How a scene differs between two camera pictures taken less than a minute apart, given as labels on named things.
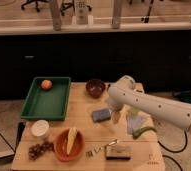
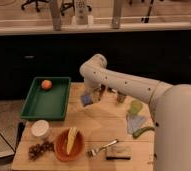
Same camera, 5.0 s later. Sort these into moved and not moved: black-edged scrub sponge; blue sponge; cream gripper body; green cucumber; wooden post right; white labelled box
Moved: cream gripper body; blue sponge
Not moved: white labelled box; black-edged scrub sponge; green cucumber; wooden post right
